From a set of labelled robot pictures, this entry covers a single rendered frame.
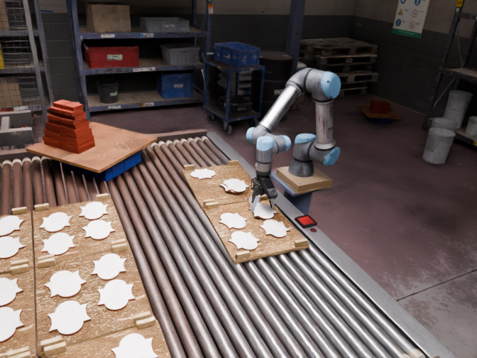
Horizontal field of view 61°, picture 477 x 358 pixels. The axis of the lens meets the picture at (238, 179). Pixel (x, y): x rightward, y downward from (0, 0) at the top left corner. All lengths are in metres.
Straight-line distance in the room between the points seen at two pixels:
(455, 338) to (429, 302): 0.30
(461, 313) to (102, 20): 5.03
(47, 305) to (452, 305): 2.58
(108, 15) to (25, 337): 4.85
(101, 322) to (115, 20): 4.85
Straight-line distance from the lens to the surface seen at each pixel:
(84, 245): 1.78
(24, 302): 1.59
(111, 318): 1.46
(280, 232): 1.81
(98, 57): 5.84
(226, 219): 1.87
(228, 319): 1.45
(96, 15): 5.81
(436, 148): 5.32
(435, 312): 3.14
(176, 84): 6.21
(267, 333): 1.42
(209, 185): 2.15
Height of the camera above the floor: 1.98
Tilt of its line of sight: 28 degrees down
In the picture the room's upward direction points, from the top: 4 degrees clockwise
